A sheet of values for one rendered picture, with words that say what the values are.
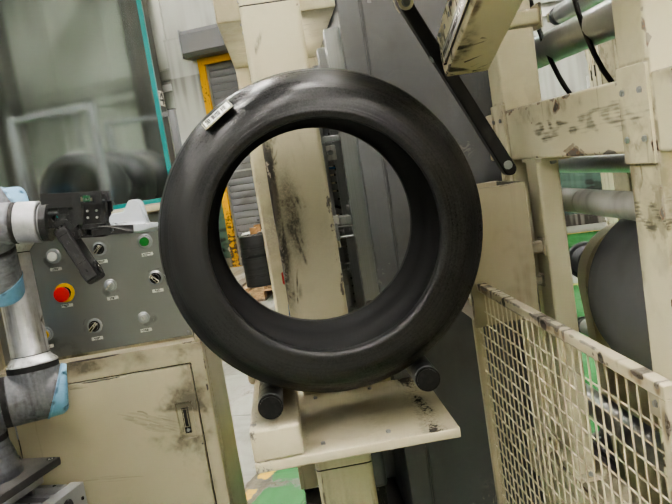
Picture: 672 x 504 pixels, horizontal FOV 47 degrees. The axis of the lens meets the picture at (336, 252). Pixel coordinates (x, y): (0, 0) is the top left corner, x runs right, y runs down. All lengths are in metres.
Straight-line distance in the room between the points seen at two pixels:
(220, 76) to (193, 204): 10.38
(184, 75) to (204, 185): 10.53
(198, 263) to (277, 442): 0.34
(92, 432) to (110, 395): 0.11
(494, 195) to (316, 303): 0.45
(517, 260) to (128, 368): 1.04
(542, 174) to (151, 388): 1.13
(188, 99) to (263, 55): 10.09
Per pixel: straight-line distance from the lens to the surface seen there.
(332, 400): 1.66
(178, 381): 2.08
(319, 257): 1.68
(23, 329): 1.87
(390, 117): 1.31
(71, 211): 1.44
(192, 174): 1.30
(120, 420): 2.14
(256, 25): 1.70
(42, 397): 1.87
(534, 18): 1.59
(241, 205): 11.54
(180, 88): 11.83
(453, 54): 1.56
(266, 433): 1.38
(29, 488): 1.95
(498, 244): 1.67
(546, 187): 1.72
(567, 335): 1.19
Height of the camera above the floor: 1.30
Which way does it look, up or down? 7 degrees down
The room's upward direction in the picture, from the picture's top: 9 degrees counter-clockwise
